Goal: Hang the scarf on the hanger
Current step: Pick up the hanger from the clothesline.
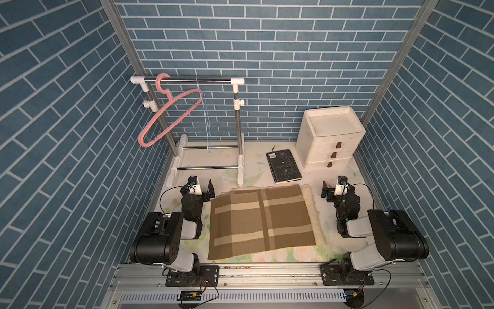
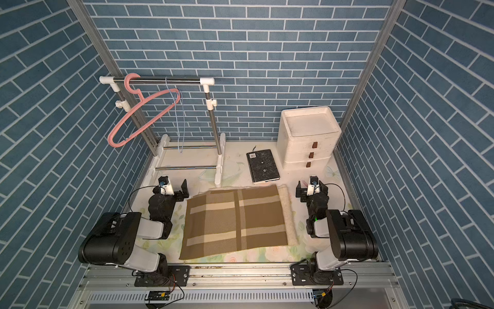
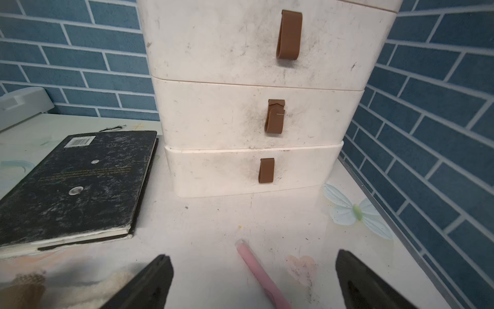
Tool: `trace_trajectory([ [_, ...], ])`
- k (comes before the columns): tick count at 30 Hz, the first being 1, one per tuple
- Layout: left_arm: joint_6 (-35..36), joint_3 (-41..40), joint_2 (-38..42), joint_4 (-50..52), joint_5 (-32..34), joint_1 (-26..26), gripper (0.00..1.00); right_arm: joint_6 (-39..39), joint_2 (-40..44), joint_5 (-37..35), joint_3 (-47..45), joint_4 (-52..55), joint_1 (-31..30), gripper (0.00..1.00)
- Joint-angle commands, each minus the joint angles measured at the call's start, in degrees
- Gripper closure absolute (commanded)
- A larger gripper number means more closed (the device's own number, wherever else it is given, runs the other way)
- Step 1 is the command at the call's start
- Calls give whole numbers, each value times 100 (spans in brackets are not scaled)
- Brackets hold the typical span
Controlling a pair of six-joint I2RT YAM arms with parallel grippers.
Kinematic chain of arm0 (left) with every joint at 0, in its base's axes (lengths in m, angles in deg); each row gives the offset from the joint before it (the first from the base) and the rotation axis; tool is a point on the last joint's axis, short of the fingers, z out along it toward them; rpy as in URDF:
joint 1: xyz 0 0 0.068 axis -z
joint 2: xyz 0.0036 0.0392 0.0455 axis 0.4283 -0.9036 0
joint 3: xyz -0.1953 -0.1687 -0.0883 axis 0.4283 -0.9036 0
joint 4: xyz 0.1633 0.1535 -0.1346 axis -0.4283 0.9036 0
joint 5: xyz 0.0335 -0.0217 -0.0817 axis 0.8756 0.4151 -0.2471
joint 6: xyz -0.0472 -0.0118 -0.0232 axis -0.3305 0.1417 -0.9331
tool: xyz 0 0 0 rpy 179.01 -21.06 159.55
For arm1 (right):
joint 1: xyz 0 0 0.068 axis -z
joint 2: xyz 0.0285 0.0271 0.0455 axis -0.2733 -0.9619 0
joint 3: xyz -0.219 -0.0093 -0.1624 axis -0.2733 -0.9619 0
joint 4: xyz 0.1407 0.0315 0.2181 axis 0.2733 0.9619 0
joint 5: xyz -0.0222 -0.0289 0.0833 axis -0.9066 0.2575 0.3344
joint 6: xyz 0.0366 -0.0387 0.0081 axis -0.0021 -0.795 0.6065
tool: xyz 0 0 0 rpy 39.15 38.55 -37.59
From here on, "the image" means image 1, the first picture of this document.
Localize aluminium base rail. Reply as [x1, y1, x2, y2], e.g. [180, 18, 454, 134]
[102, 262, 440, 308]

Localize small black controller board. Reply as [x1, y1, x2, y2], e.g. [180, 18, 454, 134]
[178, 291, 202, 302]

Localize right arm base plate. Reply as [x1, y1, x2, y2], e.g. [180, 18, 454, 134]
[320, 264, 375, 286]

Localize floral table mat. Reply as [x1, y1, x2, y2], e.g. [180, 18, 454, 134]
[151, 141, 376, 263]

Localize white three-drawer cabinet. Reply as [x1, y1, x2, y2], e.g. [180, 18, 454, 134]
[295, 106, 365, 173]

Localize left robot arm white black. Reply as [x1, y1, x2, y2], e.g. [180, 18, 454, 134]
[129, 176, 216, 276]

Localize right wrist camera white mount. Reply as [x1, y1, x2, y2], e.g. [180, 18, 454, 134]
[334, 176, 348, 196]

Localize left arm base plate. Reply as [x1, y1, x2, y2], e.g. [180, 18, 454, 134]
[165, 265, 220, 287]

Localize beige knitted cloth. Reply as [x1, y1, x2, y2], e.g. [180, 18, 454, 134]
[301, 185, 325, 246]

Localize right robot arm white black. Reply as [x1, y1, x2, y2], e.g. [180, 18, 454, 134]
[321, 176, 430, 274]

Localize pink plastic hanger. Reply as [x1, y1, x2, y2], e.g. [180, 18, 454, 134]
[138, 73, 203, 148]

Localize brown plaid scarf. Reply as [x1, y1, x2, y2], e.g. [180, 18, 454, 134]
[208, 185, 318, 260]

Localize metal clothes rack white joints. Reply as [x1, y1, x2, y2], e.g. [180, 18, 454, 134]
[130, 73, 245, 187]

